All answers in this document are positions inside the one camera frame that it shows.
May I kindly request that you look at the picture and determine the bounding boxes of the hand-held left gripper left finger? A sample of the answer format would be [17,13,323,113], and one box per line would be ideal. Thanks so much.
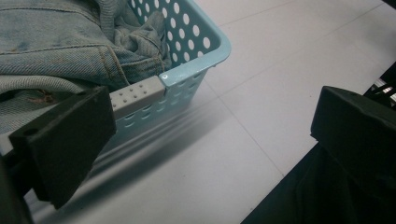
[8,75,166,210]

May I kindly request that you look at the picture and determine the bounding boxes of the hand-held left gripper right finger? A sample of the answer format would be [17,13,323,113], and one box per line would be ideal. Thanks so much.
[310,86,396,191]

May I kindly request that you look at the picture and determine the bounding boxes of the faded blue denim garment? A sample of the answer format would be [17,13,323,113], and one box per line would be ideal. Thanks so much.
[0,0,173,134]

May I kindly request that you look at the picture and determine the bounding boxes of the light blue plastic basket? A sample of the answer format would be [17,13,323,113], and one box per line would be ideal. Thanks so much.
[102,0,232,153]

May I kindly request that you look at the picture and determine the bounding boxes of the white table cover board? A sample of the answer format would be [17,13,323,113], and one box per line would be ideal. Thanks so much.
[24,0,396,224]

